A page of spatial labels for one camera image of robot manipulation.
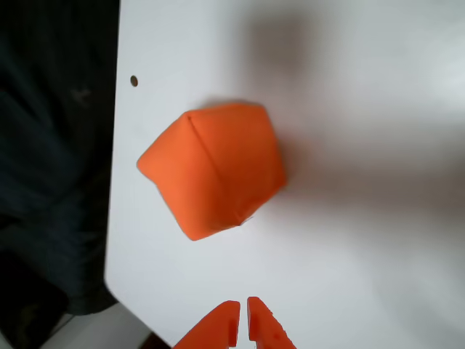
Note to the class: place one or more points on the person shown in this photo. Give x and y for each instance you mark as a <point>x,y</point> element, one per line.
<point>43,145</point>

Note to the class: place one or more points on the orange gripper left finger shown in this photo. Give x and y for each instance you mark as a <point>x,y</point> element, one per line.
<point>218,327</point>

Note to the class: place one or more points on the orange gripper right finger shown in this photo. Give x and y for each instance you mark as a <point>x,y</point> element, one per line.
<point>265,327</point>

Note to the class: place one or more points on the orange bean bag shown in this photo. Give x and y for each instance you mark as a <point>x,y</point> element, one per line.
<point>218,171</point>

